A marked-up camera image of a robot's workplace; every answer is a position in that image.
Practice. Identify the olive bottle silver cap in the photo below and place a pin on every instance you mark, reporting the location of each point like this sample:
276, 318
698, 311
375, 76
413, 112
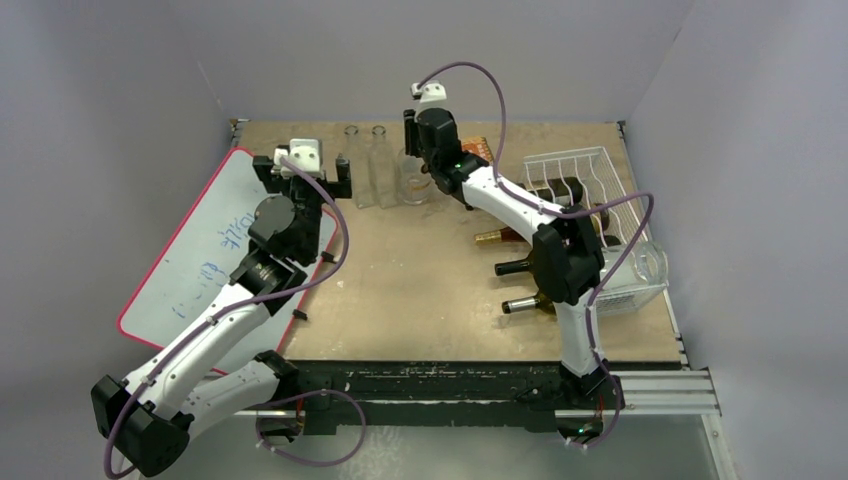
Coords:
538, 302

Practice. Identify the clear square glass bottle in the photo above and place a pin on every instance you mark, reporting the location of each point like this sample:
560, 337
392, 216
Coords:
355, 152

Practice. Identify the aluminium frame rail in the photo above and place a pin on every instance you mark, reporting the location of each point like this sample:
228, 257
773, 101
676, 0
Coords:
645, 393

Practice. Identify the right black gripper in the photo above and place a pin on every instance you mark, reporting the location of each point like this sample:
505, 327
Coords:
411, 132

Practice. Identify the large clear glass bottle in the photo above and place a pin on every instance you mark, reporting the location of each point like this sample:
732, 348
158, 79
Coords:
645, 266

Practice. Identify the dark green bottle black cap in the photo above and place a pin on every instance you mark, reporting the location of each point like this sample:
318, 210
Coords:
524, 265

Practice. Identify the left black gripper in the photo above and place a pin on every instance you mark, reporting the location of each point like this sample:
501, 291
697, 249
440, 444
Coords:
275, 183

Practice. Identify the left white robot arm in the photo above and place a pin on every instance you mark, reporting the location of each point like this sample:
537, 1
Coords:
150, 416

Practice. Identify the green bottle silver cap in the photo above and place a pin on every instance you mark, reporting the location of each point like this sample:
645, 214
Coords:
556, 192

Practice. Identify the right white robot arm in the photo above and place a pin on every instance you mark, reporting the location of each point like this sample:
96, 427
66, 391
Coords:
566, 258

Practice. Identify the red bottle gold cap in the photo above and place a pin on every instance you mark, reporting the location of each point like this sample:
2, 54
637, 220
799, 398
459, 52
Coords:
505, 234

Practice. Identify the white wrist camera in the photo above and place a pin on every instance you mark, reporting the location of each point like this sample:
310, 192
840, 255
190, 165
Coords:
427, 95
303, 153

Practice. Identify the red-edged whiteboard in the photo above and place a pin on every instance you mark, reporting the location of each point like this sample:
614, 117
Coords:
235, 243

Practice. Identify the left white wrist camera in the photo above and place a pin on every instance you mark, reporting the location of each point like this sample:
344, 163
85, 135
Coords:
303, 153

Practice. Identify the black table front rail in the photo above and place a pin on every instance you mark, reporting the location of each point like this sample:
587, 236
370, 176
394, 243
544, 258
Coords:
520, 394

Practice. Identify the clear round labelled bottle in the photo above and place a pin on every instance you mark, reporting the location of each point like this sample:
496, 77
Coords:
414, 187

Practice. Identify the white wire wine rack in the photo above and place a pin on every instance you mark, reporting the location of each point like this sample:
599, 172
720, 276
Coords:
593, 168

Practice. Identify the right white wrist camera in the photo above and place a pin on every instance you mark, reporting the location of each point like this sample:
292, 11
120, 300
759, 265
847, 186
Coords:
427, 95

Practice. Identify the black clip upper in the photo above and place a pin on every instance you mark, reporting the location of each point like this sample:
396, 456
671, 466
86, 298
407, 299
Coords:
328, 257

